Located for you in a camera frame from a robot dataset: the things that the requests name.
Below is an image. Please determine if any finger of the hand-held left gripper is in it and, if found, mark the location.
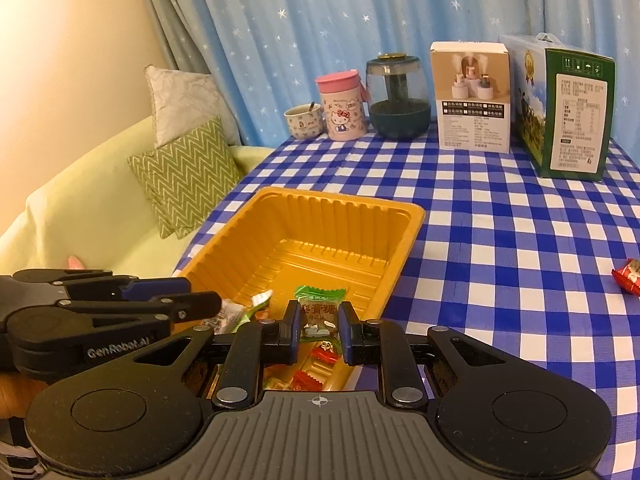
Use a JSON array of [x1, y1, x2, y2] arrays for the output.
[[14, 269, 193, 303], [7, 294, 223, 334]]

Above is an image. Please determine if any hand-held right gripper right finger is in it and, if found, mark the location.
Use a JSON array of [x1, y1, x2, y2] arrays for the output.
[[337, 301, 505, 408]]

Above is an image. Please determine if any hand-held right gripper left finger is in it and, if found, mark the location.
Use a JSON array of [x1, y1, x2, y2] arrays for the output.
[[134, 301, 305, 411]]

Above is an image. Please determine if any red candy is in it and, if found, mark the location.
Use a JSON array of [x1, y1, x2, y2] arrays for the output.
[[291, 369, 325, 392], [611, 258, 640, 296], [311, 341, 342, 363]]

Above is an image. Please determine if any green candy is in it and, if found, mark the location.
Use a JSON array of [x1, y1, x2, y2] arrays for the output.
[[292, 285, 351, 361]]

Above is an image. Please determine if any clear snack packet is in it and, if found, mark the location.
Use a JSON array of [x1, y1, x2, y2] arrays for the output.
[[212, 299, 251, 335]]

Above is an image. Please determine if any white candy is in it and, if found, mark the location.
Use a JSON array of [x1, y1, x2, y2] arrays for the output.
[[244, 290, 275, 318]]

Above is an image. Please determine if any orange plastic tray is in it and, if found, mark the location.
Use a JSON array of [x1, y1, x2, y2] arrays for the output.
[[172, 186, 427, 394]]

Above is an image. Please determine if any person's left hand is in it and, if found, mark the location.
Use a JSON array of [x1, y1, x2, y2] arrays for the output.
[[0, 371, 49, 419]]

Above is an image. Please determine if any person's patterned clothing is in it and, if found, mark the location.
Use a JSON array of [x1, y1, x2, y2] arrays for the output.
[[0, 416, 39, 480]]

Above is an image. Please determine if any green zigzag cushion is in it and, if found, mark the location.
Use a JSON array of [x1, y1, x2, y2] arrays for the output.
[[127, 116, 246, 240]]

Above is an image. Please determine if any pale yellow sofa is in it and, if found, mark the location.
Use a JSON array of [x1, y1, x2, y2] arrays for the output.
[[0, 115, 276, 286]]

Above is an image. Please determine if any blue white checkered tablecloth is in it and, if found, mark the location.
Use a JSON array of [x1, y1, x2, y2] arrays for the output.
[[172, 132, 640, 480]]

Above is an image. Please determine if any beige cushion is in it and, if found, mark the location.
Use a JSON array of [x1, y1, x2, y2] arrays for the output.
[[145, 65, 241, 150]]

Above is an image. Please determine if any small ceramic cup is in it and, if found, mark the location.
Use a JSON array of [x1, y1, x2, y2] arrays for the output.
[[284, 102, 322, 141]]

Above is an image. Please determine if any pink lidded cup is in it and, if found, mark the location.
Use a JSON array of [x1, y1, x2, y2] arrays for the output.
[[315, 71, 371, 142]]

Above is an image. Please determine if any dark green humidifier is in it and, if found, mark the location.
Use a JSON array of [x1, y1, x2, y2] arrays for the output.
[[365, 51, 432, 140]]

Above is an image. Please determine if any white cardboard box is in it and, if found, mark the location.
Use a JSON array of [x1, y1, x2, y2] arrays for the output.
[[430, 41, 512, 155]]

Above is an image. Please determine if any green cardboard box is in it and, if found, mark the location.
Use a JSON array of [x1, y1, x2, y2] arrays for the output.
[[500, 32, 616, 181]]

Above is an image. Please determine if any blue star curtain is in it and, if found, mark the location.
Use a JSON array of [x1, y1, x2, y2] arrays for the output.
[[132, 0, 640, 151]]

